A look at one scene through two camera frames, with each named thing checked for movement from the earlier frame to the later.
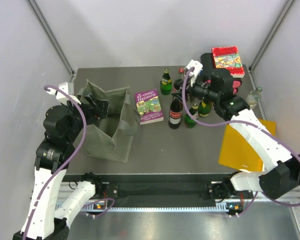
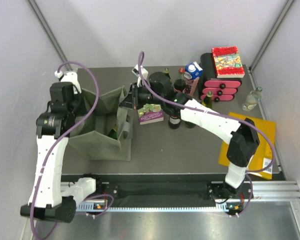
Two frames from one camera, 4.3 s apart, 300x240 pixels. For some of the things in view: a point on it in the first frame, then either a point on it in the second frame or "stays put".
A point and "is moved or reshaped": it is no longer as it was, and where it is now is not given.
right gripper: (190, 90) -> (132, 100)
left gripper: (98, 109) -> (82, 110)
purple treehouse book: (148, 107) stays put
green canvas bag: (111, 136) is moved or reshaped
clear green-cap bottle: (253, 97) stays put
